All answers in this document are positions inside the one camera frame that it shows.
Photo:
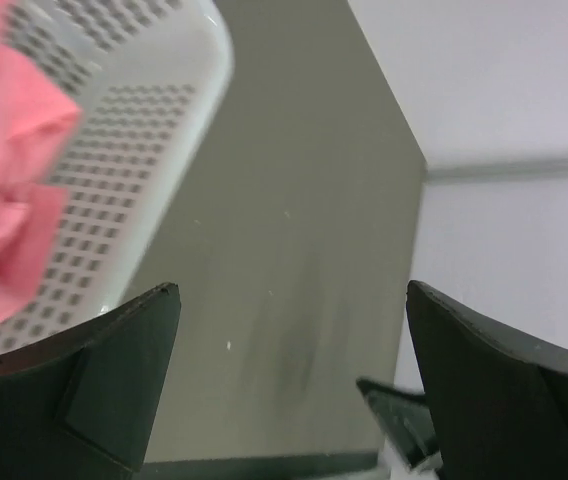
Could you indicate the white perforated plastic basket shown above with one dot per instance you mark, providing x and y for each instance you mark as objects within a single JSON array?
[{"x": 149, "y": 77}]

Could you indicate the aluminium frame post left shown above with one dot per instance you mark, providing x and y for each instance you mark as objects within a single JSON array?
[{"x": 530, "y": 169}]

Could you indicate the pink t shirt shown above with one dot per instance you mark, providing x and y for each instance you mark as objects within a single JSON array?
[{"x": 36, "y": 119}]

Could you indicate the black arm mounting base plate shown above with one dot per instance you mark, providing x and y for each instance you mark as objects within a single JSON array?
[{"x": 411, "y": 453}]

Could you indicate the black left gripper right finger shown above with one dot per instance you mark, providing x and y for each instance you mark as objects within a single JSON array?
[{"x": 498, "y": 397}]

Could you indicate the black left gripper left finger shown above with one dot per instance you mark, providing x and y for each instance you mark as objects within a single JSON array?
[{"x": 81, "y": 404}]

